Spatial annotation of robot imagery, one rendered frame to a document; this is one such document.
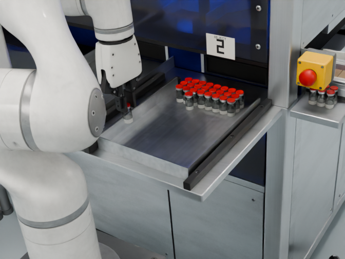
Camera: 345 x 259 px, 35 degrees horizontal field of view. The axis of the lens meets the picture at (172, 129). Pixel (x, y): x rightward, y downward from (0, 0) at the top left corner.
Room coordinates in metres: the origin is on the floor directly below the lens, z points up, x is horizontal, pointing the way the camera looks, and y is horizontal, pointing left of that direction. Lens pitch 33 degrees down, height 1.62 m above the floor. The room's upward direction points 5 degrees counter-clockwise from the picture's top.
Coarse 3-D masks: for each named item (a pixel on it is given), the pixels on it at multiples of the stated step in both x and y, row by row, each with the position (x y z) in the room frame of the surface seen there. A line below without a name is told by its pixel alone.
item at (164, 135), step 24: (168, 96) 1.31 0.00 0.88; (120, 120) 1.16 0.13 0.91; (144, 120) 1.20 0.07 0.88; (168, 120) 1.19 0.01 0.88; (192, 120) 1.18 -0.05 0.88; (216, 120) 1.17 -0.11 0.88; (240, 120) 1.12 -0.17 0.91; (120, 144) 1.05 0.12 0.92; (144, 144) 1.09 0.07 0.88; (168, 144) 1.08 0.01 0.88; (192, 144) 1.07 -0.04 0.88; (216, 144) 1.03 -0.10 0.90; (168, 168) 0.96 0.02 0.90; (192, 168) 0.95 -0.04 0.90
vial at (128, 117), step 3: (129, 108) 1.08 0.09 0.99; (129, 111) 1.08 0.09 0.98; (123, 114) 1.08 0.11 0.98; (126, 114) 1.08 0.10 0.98; (129, 114) 1.08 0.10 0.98; (123, 117) 1.08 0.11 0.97; (126, 117) 1.08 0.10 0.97; (129, 117) 1.08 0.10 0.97; (132, 117) 1.09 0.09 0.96; (126, 120) 1.08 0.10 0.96; (129, 120) 1.08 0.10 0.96; (132, 120) 1.08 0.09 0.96; (126, 123) 1.08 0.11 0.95; (129, 123) 1.08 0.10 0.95
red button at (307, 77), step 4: (304, 72) 1.14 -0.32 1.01; (308, 72) 1.13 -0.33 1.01; (312, 72) 1.14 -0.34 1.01; (300, 76) 1.14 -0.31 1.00; (304, 76) 1.13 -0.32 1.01; (308, 76) 1.13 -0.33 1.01; (312, 76) 1.13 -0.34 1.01; (316, 76) 1.14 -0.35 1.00; (300, 80) 1.14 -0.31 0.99; (304, 80) 1.13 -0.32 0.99; (308, 80) 1.13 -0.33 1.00; (312, 80) 1.12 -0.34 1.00; (304, 84) 1.13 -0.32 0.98; (308, 84) 1.13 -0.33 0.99; (312, 84) 1.13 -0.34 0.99
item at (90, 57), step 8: (88, 56) 1.57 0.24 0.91; (88, 64) 1.56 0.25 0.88; (144, 64) 1.53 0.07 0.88; (152, 64) 1.52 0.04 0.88; (160, 64) 1.52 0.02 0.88; (168, 64) 1.47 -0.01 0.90; (96, 72) 1.50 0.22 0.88; (144, 72) 1.47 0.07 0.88; (152, 72) 1.41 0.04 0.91; (144, 80) 1.38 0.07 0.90; (104, 96) 1.35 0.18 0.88; (112, 96) 1.34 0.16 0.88; (112, 104) 1.26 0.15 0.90
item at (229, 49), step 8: (208, 40) 1.33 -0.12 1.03; (216, 40) 1.32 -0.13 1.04; (224, 40) 1.30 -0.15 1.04; (232, 40) 1.29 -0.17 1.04; (208, 48) 1.33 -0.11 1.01; (216, 48) 1.32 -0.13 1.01; (224, 48) 1.30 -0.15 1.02; (232, 48) 1.29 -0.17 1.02; (224, 56) 1.30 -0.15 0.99; (232, 56) 1.29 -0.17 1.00
